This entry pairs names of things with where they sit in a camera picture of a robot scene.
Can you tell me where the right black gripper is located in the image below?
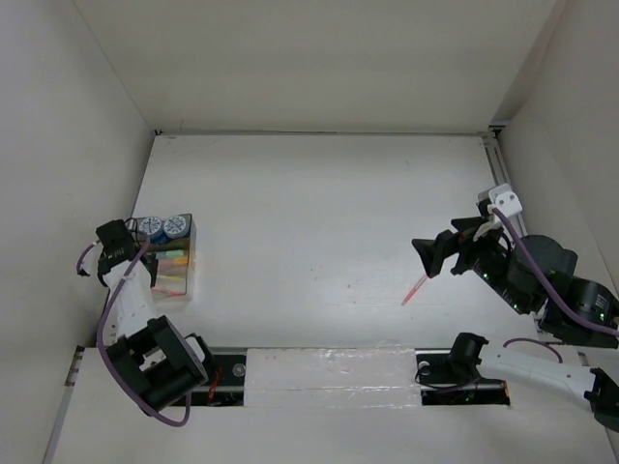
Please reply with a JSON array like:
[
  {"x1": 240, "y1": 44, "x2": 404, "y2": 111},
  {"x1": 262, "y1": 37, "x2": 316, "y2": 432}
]
[{"x1": 410, "y1": 213, "x2": 530, "y2": 313}]

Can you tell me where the blue paint jar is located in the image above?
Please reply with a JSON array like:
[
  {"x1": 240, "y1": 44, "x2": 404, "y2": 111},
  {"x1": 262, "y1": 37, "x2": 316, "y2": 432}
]
[
  {"x1": 138, "y1": 216, "x2": 165, "y2": 244},
  {"x1": 162, "y1": 215, "x2": 192, "y2": 242}
]

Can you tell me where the pink thin pen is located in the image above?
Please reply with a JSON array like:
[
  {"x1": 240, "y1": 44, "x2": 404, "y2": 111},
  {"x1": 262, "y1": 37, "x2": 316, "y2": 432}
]
[{"x1": 400, "y1": 275, "x2": 427, "y2": 306}]

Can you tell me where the green highlighter marker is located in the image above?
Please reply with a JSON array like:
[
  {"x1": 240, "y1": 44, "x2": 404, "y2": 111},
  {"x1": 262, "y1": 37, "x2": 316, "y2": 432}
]
[{"x1": 155, "y1": 249, "x2": 187, "y2": 259}]

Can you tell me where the orange highlighter clear cap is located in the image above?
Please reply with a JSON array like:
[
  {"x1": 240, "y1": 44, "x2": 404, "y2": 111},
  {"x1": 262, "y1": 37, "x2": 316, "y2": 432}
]
[{"x1": 158, "y1": 266, "x2": 187, "y2": 275}]

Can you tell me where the yellow orange highlighter marker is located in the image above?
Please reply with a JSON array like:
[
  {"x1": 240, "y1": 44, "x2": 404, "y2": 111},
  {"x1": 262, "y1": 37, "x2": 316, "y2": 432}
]
[{"x1": 159, "y1": 257, "x2": 189, "y2": 268}]

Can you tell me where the orange thin pen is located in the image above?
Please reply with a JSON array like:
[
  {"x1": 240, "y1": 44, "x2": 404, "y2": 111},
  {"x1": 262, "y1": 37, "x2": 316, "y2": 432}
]
[{"x1": 150, "y1": 287, "x2": 183, "y2": 297}]

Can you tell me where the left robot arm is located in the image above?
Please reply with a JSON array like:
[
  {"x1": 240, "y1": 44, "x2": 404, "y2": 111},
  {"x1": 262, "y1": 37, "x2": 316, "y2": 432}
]
[{"x1": 96, "y1": 219, "x2": 218, "y2": 421}]

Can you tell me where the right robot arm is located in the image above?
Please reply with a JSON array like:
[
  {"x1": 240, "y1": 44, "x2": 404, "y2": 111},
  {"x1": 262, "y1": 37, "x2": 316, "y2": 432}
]
[{"x1": 412, "y1": 214, "x2": 618, "y2": 430}]

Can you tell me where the clear plastic organizer tray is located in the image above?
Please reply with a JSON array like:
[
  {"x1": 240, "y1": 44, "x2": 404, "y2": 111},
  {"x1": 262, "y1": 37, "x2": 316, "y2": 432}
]
[{"x1": 127, "y1": 214, "x2": 196, "y2": 305}]

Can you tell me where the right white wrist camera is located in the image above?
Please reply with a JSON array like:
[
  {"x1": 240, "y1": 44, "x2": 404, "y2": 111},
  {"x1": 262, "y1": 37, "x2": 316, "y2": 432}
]
[{"x1": 477, "y1": 183, "x2": 522, "y2": 218}]

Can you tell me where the aluminium rail right side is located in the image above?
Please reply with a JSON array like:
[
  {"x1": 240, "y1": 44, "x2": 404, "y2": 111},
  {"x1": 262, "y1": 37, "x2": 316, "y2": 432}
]
[{"x1": 485, "y1": 126, "x2": 528, "y2": 233}]

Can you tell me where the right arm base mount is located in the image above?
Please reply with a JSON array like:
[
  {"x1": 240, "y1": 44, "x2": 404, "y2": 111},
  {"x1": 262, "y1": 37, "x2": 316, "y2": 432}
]
[{"x1": 414, "y1": 352, "x2": 511, "y2": 407}]

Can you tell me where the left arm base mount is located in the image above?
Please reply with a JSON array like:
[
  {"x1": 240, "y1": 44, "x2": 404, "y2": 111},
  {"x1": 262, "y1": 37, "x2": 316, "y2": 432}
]
[{"x1": 154, "y1": 355, "x2": 248, "y2": 407}]

